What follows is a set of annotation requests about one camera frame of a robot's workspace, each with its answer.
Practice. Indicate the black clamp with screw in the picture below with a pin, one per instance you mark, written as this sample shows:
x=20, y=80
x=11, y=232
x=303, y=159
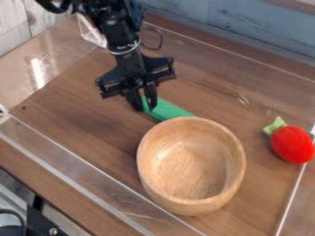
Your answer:
x=39, y=225

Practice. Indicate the clear acrylic corner bracket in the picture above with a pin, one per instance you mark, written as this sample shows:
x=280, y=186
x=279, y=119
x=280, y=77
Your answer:
x=90, y=33

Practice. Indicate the clear acrylic front wall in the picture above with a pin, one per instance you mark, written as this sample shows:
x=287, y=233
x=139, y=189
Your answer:
x=100, y=203

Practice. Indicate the red plush strawberry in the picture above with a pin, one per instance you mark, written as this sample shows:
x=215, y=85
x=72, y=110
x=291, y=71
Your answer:
x=291, y=142

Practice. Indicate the green rectangular block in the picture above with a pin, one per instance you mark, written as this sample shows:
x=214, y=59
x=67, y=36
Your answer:
x=164, y=111

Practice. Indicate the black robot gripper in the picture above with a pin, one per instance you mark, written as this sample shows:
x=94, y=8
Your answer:
x=138, y=71

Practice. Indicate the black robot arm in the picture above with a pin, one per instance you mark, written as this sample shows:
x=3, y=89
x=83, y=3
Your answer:
x=118, y=19

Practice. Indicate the brown wooden bowl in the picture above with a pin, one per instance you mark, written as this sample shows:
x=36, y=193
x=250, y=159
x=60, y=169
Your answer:
x=191, y=165

